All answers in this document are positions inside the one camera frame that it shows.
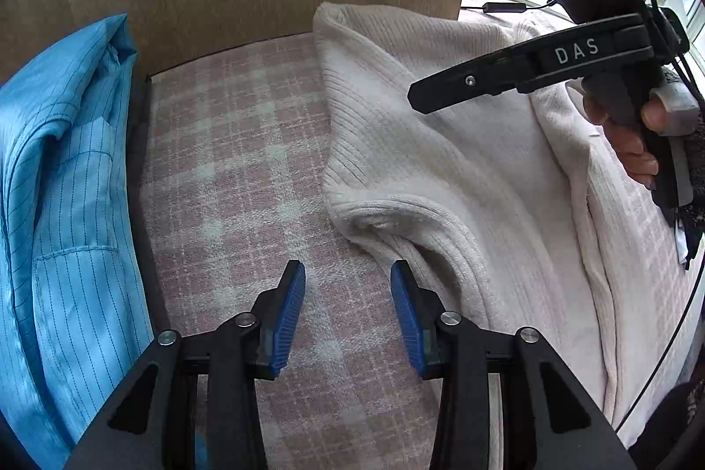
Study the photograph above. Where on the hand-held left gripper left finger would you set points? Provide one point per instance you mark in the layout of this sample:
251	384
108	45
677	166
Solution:
287	321

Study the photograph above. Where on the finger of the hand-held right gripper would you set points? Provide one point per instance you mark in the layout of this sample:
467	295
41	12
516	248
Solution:
468	82

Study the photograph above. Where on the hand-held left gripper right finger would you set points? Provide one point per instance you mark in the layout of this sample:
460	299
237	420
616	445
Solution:
408	321

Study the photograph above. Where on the cream knit sweater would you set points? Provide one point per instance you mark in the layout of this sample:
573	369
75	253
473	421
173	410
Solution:
440	161

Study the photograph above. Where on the person's right forearm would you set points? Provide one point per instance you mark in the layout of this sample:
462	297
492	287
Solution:
697	134

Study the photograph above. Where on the person's right hand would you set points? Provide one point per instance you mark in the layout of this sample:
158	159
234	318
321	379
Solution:
628	150

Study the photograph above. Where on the pink checked blanket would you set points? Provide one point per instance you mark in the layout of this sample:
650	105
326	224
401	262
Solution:
231	161

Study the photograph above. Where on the blue striped garment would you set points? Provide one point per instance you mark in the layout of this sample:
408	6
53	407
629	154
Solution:
60	200

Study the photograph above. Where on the person's black tweed jacket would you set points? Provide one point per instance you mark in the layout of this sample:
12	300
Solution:
672	426

